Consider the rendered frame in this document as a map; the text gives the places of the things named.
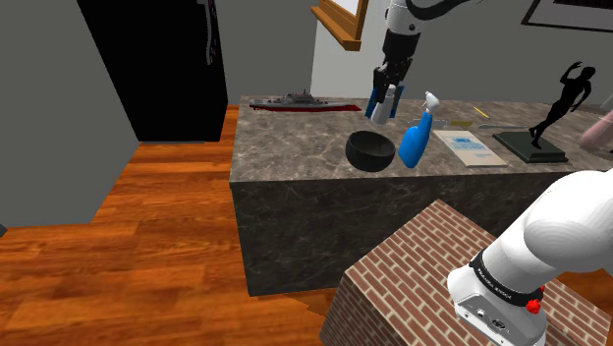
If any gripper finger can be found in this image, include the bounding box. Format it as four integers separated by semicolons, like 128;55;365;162
393;57;414;88
371;62;390;104

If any blue and white bottle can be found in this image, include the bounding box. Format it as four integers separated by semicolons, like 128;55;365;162
364;84;407;126

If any wooden framed window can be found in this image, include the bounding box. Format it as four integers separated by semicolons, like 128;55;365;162
309;0;370;53

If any black bowl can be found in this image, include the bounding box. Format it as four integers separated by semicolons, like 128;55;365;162
345;130;397;173

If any blue spray bottle white nozzle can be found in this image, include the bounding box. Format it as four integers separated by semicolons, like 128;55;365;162
398;90;441;170

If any olive and grey flat tool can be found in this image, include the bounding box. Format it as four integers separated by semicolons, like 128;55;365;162
430;119;474;131

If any grey and red ship model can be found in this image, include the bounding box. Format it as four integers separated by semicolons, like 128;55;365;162
249;88;362;114

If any pale book with blue print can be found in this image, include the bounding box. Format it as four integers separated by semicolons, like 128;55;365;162
432;129;509;168

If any black figure statue on base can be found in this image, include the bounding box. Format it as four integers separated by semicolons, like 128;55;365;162
491;60;598;165

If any brick patterned robot stand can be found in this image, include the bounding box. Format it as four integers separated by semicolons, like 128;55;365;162
319;199;613;346

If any pink vase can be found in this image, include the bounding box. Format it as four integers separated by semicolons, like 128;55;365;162
579;108;613;150

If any black refrigerator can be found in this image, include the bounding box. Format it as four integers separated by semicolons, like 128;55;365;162
76;0;230;144

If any black framed wall picture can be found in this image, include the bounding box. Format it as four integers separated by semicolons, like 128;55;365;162
520;0;613;34

